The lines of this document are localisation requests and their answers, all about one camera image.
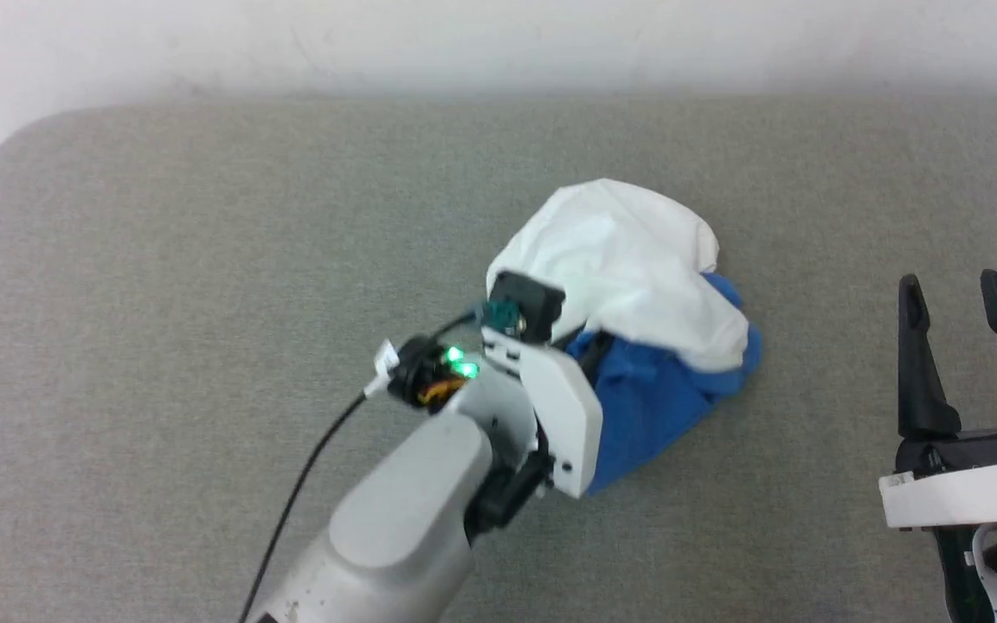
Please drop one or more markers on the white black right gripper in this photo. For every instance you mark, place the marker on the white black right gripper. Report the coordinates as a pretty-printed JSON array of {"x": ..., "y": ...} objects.
[{"x": 966, "y": 484}]

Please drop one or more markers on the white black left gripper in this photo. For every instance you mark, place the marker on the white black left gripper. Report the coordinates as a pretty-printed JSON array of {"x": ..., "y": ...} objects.
[{"x": 563, "y": 415}]

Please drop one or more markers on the blue and white t-shirt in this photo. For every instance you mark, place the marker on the blue and white t-shirt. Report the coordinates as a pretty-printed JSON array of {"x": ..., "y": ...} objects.
[{"x": 637, "y": 260}]

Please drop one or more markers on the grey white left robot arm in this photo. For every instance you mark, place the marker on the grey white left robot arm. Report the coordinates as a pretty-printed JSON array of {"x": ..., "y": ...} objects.
[{"x": 403, "y": 519}]

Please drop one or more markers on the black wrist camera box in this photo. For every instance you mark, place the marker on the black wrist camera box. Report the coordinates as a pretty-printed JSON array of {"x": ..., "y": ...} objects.
[{"x": 533, "y": 303}]

